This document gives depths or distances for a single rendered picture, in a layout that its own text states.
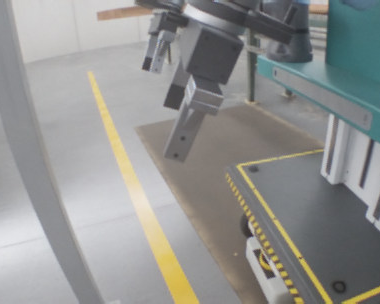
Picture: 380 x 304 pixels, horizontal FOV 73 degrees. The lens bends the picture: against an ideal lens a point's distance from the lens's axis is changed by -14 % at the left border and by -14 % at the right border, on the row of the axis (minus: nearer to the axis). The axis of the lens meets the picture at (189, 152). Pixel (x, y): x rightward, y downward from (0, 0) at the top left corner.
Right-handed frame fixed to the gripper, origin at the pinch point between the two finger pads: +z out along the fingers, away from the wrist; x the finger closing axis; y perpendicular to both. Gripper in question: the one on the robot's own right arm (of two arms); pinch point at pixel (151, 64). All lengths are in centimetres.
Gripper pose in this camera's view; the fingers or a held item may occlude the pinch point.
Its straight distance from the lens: 79.0
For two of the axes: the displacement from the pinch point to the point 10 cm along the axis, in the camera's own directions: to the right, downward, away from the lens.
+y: 9.1, 1.8, 3.8
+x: -3.2, -3.1, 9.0
